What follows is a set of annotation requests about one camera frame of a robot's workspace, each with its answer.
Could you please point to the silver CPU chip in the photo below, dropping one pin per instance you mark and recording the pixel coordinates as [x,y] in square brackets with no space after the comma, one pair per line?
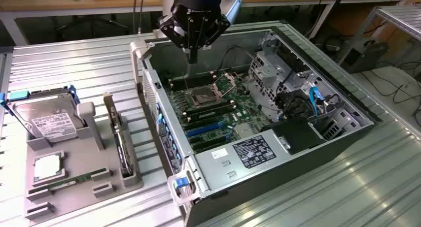
[47,168]

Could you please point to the black RAM slot pair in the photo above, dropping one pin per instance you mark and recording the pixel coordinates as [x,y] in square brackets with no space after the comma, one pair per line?
[183,83]
[207,112]

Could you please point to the metal drive cage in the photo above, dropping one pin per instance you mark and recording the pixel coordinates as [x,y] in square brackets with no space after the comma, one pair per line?
[266,72]

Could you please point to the blue expansion slot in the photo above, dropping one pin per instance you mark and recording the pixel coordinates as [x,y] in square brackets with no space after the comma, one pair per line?
[203,130]

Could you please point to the grey parts rack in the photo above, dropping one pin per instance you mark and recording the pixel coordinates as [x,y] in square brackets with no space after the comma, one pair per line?
[79,160]

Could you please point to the silver hard disk drive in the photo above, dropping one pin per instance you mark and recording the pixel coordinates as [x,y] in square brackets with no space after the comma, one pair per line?
[50,121]

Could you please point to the green RAM stick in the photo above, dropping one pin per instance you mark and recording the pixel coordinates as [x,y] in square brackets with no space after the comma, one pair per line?
[72,180]

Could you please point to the aluminium frame table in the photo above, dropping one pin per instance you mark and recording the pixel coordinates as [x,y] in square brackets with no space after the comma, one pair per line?
[394,16]

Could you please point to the grey power supply unit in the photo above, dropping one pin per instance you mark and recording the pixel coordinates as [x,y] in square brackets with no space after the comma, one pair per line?
[230,168]

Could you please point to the wooden desk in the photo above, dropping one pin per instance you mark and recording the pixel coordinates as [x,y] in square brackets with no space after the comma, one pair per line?
[98,0]

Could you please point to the blue disk caddy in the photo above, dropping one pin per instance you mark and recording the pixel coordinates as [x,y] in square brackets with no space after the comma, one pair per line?
[18,96]

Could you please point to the black chair base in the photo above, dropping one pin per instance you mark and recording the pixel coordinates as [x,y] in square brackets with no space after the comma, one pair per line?
[95,20]

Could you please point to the metal socket cover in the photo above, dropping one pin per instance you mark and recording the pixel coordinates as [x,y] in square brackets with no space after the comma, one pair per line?
[234,81]

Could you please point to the blue case latch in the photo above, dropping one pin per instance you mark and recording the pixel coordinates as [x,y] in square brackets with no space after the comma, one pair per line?
[181,182]

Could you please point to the black box device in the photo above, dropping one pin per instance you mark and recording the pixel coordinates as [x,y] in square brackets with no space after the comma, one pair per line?
[361,54]

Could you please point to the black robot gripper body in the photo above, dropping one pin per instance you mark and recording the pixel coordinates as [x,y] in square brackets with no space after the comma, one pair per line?
[197,5]

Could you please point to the CPU socket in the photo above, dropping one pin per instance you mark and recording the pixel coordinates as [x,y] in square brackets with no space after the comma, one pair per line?
[201,96]

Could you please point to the blue card retention clips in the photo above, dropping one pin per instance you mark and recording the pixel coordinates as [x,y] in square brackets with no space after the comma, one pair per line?
[161,118]

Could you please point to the black plastic air shroud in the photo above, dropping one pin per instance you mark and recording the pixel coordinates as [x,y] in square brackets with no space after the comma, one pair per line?
[295,136]

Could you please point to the black graphics card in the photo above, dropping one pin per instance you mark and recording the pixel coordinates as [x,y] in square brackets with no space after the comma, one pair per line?
[122,138]

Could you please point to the black open PC case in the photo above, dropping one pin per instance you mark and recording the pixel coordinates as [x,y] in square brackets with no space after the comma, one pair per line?
[263,177]

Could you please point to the silver chipset heatsink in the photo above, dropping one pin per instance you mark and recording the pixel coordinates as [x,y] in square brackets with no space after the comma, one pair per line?
[245,131]

